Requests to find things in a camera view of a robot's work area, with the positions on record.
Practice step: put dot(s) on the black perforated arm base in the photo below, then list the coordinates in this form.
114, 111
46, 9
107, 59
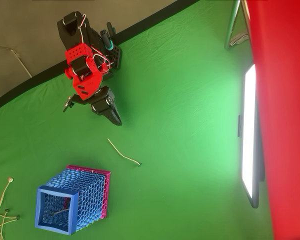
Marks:
115, 56

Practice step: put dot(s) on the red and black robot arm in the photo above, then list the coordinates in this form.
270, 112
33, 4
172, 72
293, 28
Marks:
81, 52

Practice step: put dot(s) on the blue and pink mesh basket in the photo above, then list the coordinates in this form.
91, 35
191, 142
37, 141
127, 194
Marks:
90, 192

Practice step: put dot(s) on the green table cloth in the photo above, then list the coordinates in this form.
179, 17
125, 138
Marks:
180, 120

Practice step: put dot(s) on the black flat monitor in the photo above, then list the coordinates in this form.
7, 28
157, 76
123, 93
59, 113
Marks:
248, 140

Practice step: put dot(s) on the chrome tube stand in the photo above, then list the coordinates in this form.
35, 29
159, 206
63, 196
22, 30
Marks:
232, 27

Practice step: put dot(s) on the red smooth panel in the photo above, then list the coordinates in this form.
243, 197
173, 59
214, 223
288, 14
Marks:
282, 112

